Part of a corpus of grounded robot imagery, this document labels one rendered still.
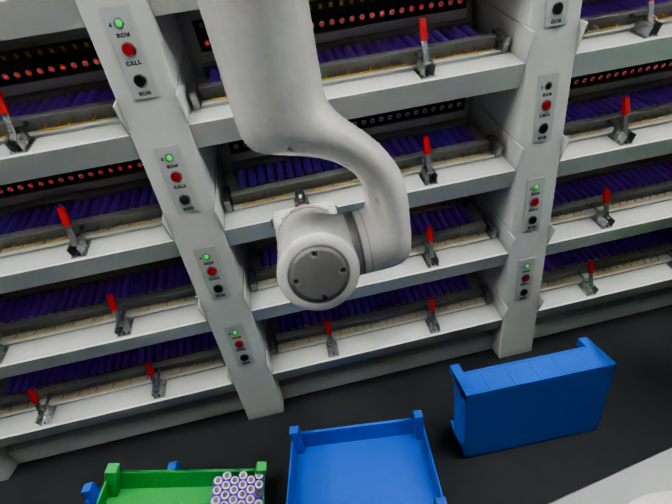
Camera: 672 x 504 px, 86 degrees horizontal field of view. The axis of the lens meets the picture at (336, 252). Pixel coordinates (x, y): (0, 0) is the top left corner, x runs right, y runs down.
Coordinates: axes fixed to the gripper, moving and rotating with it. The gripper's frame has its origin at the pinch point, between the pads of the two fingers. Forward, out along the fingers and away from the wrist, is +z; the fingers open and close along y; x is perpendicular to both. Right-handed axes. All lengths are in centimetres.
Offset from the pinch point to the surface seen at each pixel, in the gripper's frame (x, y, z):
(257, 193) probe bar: 3.2, -8.4, 10.5
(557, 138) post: 3, 53, 5
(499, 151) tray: 2.1, 43.1, 9.0
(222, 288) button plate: -14.2, -19.8, 6.9
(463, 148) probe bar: 3.9, 36.2, 11.1
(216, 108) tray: 19.7, -11.2, 5.7
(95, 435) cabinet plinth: -51, -65, 17
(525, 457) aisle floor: -59, 35, -12
